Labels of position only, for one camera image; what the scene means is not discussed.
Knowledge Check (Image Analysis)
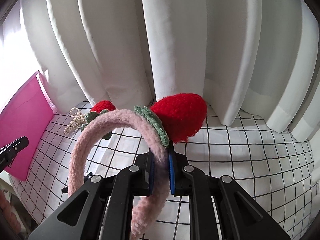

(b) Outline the pink fuzzy strawberry headband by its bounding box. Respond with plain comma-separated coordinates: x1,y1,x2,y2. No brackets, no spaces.
68,93,207,239

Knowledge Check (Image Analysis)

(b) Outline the pearl gold hair claw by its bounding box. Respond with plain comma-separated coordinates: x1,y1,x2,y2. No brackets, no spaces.
63,107,86,135

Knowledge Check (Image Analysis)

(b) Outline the pink storage box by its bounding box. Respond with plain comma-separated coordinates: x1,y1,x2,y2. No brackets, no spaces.
1,74,53,181

